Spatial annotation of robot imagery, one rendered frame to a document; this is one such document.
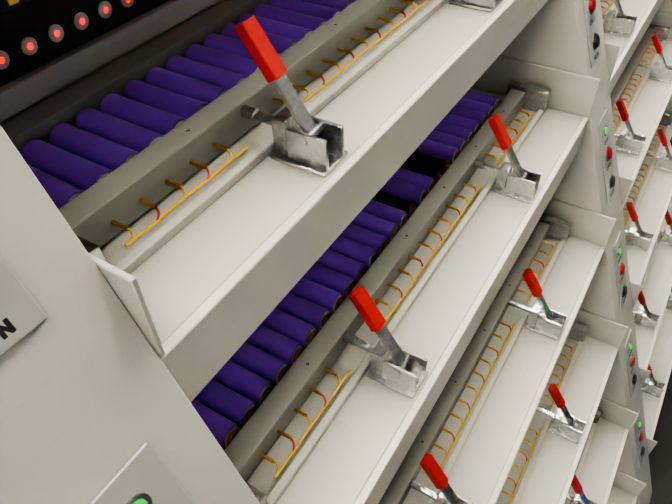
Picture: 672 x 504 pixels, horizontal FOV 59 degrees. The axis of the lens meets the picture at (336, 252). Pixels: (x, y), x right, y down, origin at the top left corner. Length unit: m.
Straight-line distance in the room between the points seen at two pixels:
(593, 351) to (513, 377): 0.31
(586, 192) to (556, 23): 0.23
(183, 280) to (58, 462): 0.10
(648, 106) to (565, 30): 0.50
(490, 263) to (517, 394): 0.19
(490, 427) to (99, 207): 0.48
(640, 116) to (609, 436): 0.56
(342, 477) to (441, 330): 0.15
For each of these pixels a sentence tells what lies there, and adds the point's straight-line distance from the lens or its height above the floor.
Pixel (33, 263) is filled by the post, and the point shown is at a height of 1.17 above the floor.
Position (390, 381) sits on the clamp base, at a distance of 0.48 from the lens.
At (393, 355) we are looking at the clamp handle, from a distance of 0.46.
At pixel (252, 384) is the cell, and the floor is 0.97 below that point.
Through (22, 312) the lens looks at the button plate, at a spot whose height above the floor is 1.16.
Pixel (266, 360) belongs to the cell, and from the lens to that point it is 0.47.
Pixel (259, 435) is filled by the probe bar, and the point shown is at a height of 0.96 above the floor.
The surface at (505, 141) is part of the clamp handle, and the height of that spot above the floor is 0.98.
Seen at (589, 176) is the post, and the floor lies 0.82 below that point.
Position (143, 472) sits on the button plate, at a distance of 0.29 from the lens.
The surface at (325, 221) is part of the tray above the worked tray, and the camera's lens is 0.36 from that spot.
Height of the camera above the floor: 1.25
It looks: 31 degrees down
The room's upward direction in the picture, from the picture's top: 23 degrees counter-clockwise
